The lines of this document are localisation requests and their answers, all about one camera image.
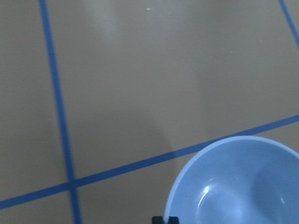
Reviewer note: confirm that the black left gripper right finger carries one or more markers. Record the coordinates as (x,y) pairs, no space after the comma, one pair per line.
(173,220)

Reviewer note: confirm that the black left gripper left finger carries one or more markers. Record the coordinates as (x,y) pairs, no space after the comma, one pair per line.
(157,220)

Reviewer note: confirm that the blue bowl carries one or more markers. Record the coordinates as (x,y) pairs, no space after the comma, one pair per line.
(238,180)

